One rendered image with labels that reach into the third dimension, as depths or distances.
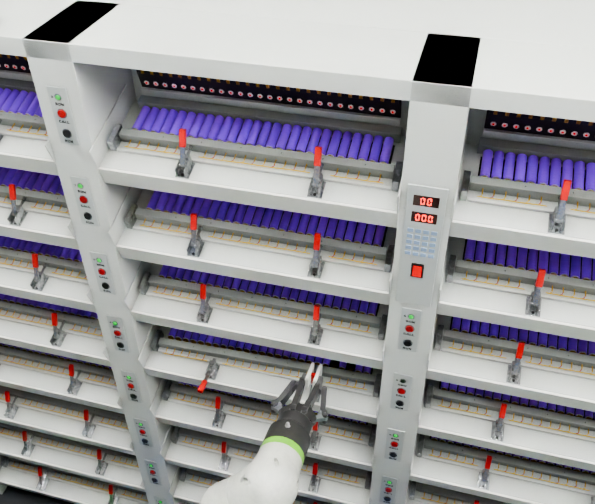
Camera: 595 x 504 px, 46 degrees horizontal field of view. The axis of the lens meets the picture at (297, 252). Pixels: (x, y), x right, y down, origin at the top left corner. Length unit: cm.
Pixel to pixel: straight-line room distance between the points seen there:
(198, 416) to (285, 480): 65
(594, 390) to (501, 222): 47
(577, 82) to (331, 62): 39
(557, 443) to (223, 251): 87
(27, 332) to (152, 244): 59
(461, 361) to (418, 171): 50
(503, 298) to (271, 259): 47
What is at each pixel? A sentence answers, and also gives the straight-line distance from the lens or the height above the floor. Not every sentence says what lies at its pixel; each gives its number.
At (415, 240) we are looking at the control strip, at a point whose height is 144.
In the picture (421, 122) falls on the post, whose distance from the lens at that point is 117.
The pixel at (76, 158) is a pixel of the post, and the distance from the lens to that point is 147.
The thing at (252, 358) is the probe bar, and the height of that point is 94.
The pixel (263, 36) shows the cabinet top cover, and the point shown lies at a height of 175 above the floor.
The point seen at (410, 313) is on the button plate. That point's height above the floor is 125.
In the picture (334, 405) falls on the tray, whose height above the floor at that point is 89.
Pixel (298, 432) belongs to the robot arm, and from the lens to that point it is 145.
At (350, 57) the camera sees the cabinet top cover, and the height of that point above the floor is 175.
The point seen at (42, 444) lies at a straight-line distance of 251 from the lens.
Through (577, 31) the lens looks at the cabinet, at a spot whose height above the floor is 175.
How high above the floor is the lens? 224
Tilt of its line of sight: 40 degrees down
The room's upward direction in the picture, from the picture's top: 1 degrees counter-clockwise
